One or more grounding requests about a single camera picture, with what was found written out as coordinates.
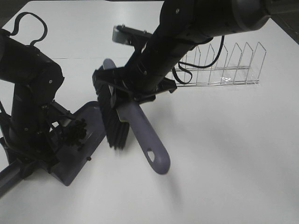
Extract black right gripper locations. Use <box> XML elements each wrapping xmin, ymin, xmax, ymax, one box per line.
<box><xmin>92</xmin><ymin>66</ymin><xmax>177</xmax><ymax>109</ymax></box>

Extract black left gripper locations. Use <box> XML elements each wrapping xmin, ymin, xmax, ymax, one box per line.
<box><xmin>0</xmin><ymin>104</ymin><xmax>65</xmax><ymax>180</ymax></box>

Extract purple hand brush black bristles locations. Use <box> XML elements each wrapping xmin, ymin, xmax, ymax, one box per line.
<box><xmin>93</xmin><ymin>58</ymin><xmax>171</xmax><ymax>175</ymax></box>

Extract pile of coffee beans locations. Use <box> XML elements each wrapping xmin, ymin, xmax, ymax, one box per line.
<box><xmin>64</xmin><ymin>119</ymin><xmax>87</xmax><ymax>150</ymax></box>

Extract purple plastic dustpan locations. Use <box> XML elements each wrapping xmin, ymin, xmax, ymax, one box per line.
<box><xmin>0</xmin><ymin>101</ymin><xmax>106</xmax><ymax>196</ymax></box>

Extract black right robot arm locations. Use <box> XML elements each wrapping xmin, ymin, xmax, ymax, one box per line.
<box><xmin>93</xmin><ymin>0</ymin><xmax>270</xmax><ymax>111</ymax></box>

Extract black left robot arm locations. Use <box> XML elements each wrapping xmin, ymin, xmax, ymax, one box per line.
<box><xmin>0</xmin><ymin>34</ymin><xmax>67</xmax><ymax>178</ymax></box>

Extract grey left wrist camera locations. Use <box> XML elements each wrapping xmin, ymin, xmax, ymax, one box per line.
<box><xmin>48</xmin><ymin>100</ymin><xmax>76</xmax><ymax>127</ymax></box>

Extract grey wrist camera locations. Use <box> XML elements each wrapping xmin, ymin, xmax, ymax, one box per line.
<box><xmin>112</xmin><ymin>25</ymin><xmax>152</xmax><ymax>46</ymax></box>
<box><xmin>48</xmin><ymin>100</ymin><xmax>76</xmax><ymax>127</ymax></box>

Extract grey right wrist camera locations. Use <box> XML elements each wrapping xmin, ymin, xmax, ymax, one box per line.
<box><xmin>112</xmin><ymin>25</ymin><xmax>152</xmax><ymax>46</ymax></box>

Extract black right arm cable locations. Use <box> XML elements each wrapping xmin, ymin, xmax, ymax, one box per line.
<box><xmin>171</xmin><ymin>35</ymin><xmax>226</xmax><ymax>86</ymax></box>

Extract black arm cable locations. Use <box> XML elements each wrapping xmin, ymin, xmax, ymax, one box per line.
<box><xmin>7</xmin><ymin>13</ymin><xmax>49</xmax><ymax>47</ymax></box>
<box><xmin>171</xmin><ymin>35</ymin><xmax>226</xmax><ymax>86</ymax></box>

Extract metal wire dish rack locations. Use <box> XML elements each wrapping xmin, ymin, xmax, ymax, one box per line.
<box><xmin>175</xmin><ymin>42</ymin><xmax>267</xmax><ymax>87</ymax></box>

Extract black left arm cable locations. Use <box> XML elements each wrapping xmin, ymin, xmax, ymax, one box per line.
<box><xmin>7</xmin><ymin>13</ymin><xmax>49</xmax><ymax>47</ymax></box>

